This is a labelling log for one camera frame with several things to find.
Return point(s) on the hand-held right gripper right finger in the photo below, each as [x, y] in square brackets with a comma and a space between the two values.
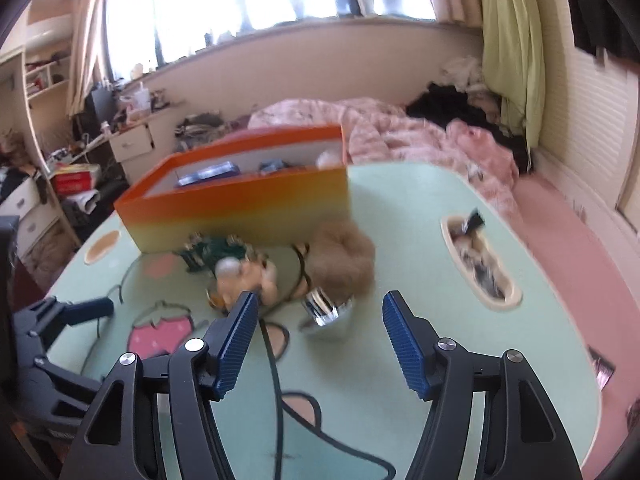
[405, 347]

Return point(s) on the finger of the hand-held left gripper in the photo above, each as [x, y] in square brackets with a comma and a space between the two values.
[92, 308]
[65, 385]

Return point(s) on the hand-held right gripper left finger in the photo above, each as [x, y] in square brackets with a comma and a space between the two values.
[237, 345]

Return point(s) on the tan and white plush toy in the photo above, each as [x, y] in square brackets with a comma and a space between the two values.
[250, 275]

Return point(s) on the orange cardboard box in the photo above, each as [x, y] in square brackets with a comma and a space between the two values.
[240, 205]

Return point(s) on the green cartoon desktop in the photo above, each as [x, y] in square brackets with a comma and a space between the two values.
[425, 260]

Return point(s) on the green toy car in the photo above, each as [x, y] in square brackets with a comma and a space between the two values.
[210, 252]

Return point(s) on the white drawer cabinet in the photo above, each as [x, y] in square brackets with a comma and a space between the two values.
[25, 205]

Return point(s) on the fluffy brown scrunchie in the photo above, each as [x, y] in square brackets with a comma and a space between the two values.
[340, 255]

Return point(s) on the red cardboard box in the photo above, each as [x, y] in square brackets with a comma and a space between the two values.
[75, 177]

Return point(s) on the white nightstand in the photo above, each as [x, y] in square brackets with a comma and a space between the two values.
[130, 145]

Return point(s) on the blue packet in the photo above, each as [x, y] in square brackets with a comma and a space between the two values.
[210, 174]

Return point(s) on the small dark blue item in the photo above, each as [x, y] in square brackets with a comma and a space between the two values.
[275, 166]

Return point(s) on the bed with pink sheet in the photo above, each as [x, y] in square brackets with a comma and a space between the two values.
[575, 270]

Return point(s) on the small dark packet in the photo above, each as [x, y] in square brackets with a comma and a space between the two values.
[602, 370]

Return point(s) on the white fluffy ball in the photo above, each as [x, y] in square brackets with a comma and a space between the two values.
[328, 159]

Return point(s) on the white shelf unit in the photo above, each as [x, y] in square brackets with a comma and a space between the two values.
[45, 110]

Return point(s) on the pile of mixed clothes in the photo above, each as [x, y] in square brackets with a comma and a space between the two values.
[205, 125]

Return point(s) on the white drink cup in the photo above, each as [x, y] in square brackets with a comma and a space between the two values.
[141, 96]

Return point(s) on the pink floral blanket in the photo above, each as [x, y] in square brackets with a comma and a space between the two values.
[390, 130]

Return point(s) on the black clothes pile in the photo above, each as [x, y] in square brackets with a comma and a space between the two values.
[450, 105]

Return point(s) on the white clothes pile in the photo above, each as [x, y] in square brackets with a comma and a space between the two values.
[462, 72]

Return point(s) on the white wardrobe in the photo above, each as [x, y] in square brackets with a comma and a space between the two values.
[590, 125]

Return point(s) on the green hanging garment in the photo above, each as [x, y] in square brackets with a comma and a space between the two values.
[515, 35]

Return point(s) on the black hanging garment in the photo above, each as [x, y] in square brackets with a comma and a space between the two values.
[605, 5]

